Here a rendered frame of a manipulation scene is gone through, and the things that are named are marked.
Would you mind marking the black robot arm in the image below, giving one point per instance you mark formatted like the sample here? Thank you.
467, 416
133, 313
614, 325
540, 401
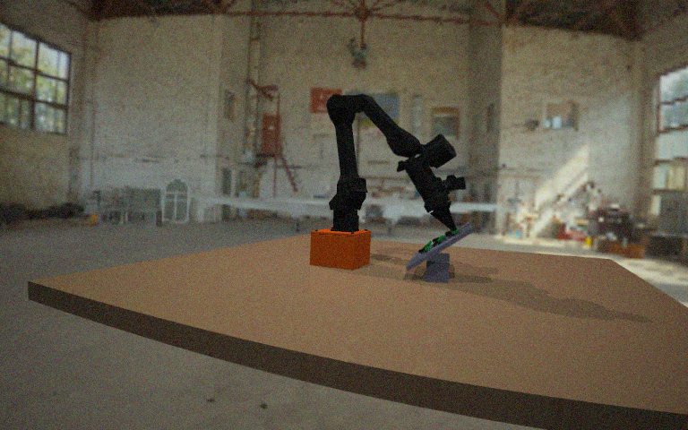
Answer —
351, 189

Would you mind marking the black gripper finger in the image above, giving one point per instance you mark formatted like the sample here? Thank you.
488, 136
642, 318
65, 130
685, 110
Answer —
443, 214

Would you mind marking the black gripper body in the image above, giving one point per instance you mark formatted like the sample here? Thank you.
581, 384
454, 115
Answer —
431, 192

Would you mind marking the grey switch panel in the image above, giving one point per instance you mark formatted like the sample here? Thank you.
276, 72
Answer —
437, 264

